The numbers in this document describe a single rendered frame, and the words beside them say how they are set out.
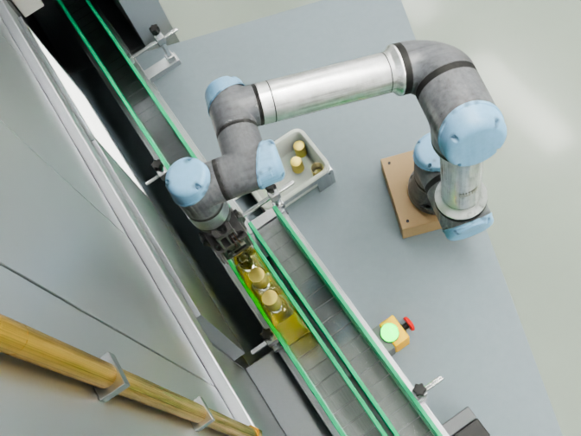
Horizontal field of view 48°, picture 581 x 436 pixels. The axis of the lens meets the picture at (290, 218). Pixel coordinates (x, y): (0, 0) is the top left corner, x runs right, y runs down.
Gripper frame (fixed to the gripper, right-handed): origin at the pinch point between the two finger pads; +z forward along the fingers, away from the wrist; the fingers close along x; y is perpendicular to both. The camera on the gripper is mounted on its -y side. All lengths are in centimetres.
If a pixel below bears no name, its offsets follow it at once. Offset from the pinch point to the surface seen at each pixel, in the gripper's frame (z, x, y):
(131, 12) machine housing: 27, 12, -100
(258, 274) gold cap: 1.4, 0.8, 8.8
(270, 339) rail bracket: 17.1, -5.0, 17.1
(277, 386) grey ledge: 29.6, -10.2, 23.7
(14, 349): -90, -13, 42
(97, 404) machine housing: -77, -14, 43
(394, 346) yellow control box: 36, 19, 30
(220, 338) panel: 2.0, -12.8, 15.7
